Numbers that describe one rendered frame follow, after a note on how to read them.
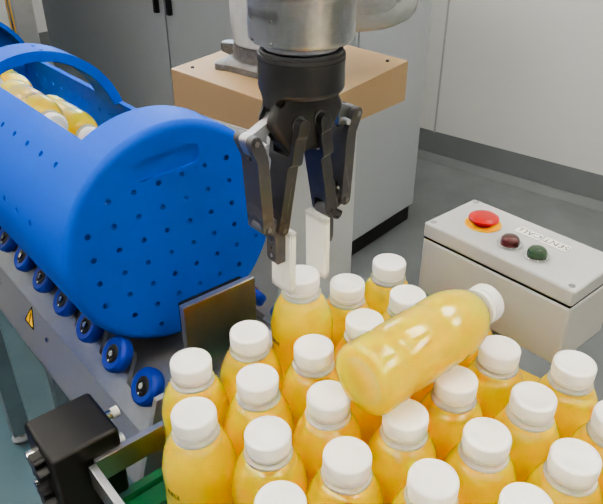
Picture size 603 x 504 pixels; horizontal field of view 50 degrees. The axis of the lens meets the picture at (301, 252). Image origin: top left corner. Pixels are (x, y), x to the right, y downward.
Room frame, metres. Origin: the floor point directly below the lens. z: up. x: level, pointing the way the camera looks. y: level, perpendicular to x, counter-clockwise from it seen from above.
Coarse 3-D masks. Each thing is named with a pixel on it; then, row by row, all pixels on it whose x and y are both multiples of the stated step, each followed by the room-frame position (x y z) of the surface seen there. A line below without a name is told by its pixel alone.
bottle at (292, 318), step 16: (288, 304) 0.54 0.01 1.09; (304, 304) 0.54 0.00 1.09; (320, 304) 0.54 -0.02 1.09; (272, 320) 0.55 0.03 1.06; (288, 320) 0.53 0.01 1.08; (304, 320) 0.53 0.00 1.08; (320, 320) 0.53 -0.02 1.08; (272, 336) 0.55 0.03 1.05; (288, 336) 0.53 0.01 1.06; (288, 352) 0.53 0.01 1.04
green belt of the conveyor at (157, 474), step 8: (152, 472) 0.50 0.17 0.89; (160, 472) 0.49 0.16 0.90; (144, 480) 0.48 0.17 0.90; (152, 480) 0.48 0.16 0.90; (160, 480) 0.48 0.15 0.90; (128, 488) 0.47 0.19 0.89; (136, 488) 0.47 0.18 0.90; (144, 488) 0.47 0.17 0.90; (152, 488) 0.47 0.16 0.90; (160, 488) 0.47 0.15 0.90; (120, 496) 0.46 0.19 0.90; (128, 496) 0.46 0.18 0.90; (136, 496) 0.46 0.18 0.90; (144, 496) 0.46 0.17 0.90; (152, 496) 0.46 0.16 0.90; (160, 496) 0.46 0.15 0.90
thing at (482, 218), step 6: (480, 210) 0.71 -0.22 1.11; (486, 210) 0.71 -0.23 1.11; (474, 216) 0.69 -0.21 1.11; (480, 216) 0.69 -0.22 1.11; (486, 216) 0.69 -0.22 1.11; (492, 216) 0.69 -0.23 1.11; (498, 216) 0.70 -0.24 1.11; (474, 222) 0.68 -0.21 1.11; (480, 222) 0.68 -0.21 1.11; (486, 222) 0.68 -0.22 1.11; (492, 222) 0.68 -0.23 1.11; (498, 222) 0.69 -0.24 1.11
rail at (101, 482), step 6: (90, 468) 0.43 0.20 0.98; (96, 468) 0.43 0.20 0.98; (90, 474) 0.43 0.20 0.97; (96, 474) 0.42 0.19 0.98; (102, 474) 0.42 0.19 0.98; (96, 480) 0.41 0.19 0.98; (102, 480) 0.41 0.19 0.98; (96, 486) 0.42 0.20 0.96; (102, 486) 0.41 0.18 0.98; (108, 486) 0.41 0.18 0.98; (96, 492) 0.42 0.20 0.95; (102, 492) 0.41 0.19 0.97; (108, 492) 0.40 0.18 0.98; (114, 492) 0.40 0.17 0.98; (102, 498) 0.41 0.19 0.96; (108, 498) 0.40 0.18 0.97; (114, 498) 0.39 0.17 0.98; (120, 498) 0.39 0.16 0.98
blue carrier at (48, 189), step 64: (0, 64) 0.96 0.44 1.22; (0, 128) 0.80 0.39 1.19; (128, 128) 0.67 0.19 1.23; (192, 128) 0.70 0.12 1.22; (0, 192) 0.74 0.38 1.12; (64, 192) 0.63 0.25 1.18; (128, 192) 0.64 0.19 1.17; (192, 192) 0.69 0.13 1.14; (64, 256) 0.59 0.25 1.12; (128, 256) 0.63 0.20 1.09; (192, 256) 0.69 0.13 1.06; (256, 256) 0.75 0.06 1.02; (128, 320) 0.63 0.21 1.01
